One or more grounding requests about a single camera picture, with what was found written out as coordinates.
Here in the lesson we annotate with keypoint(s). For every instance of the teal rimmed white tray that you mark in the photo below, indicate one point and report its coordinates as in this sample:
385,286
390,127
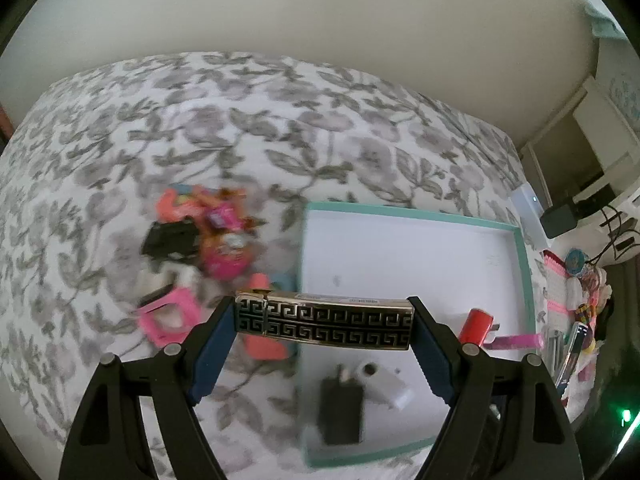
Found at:
400,250

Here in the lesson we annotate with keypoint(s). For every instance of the floral bedsheet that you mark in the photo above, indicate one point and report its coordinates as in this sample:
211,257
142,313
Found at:
125,135

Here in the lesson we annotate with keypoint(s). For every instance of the teal patterned paper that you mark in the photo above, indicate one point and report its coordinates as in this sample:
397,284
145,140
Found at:
625,85

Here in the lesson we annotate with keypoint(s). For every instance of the black plugged charger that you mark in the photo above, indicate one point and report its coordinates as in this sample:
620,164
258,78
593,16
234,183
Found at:
560,219

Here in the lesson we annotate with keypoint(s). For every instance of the orange toy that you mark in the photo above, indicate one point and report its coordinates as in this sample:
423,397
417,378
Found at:
172,207

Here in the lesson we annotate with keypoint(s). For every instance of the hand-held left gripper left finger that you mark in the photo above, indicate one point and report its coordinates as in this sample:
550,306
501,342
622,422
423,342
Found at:
212,355

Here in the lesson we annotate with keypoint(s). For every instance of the black toy car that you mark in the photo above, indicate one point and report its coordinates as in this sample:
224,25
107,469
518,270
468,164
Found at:
167,240

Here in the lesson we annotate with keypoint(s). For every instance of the round blue badge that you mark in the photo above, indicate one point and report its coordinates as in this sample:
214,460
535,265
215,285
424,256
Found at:
575,260

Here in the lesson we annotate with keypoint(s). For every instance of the white power strip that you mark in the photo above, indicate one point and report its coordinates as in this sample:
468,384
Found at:
530,210

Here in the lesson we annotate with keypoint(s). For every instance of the pink plastic frame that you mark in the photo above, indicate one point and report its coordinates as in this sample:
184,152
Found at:
150,327

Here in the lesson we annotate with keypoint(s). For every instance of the white power adapter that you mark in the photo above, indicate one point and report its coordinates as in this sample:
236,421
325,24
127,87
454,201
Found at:
387,382

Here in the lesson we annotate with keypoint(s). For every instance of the orange toy figure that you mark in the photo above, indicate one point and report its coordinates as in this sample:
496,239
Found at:
235,194

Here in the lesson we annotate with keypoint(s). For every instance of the red cylinder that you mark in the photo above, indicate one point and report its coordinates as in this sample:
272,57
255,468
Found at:
477,327

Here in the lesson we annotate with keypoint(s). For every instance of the purple candy wrapper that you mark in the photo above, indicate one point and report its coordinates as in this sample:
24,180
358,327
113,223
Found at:
222,217

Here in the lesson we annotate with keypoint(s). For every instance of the pink ruler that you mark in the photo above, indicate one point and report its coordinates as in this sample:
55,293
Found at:
515,342

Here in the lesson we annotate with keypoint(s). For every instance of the black power adapter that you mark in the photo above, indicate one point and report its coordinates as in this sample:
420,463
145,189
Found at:
342,410

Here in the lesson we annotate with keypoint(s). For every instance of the white shelf unit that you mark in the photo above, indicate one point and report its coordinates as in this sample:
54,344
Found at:
600,150

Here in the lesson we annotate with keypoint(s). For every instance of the round pink toy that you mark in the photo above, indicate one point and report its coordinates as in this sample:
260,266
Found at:
227,255

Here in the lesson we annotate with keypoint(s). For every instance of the bundle of pens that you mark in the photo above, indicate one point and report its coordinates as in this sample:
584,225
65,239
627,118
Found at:
572,350

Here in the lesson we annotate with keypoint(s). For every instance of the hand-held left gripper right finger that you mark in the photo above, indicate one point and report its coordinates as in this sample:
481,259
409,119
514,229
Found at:
435,360

